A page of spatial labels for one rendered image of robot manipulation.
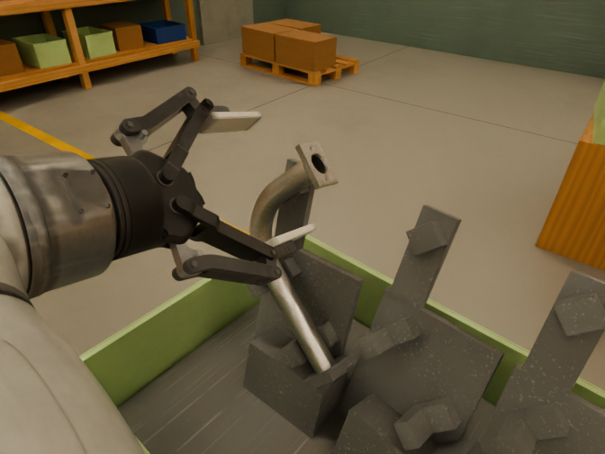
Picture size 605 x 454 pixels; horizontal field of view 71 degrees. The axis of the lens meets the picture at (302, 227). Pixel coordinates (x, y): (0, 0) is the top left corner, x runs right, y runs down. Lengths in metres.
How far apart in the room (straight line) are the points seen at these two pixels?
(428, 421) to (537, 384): 0.13
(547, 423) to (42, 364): 0.44
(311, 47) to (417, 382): 4.38
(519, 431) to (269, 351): 0.32
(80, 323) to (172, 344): 1.42
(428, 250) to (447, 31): 6.25
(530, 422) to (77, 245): 0.44
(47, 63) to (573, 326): 4.83
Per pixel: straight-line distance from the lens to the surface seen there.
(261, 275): 0.38
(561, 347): 0.50
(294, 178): 0.50
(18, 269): 0.28
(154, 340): 0.68
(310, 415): 0.62
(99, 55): 5.21
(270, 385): 0.64
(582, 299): 0.46
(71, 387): 0.20
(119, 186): 0.31
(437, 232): 0.50
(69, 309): 2.19
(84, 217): 0.29
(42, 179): 0.29
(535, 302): 2.29
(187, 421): 0.67
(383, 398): 0.61
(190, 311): 0.69
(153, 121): 0.39
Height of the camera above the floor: 1.41
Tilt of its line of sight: 35 degrees down
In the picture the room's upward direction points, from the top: 1 degrees clockwise
